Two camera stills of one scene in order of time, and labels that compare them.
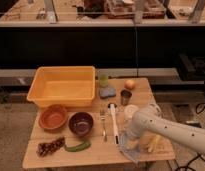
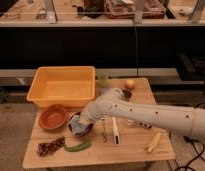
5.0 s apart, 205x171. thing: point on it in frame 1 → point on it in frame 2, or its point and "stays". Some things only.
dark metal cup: x=125 y=97 stays
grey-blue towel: x=129 y=143 → x=76 y=126
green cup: x=103 y=79 stays
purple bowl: x=80 y=123 stays
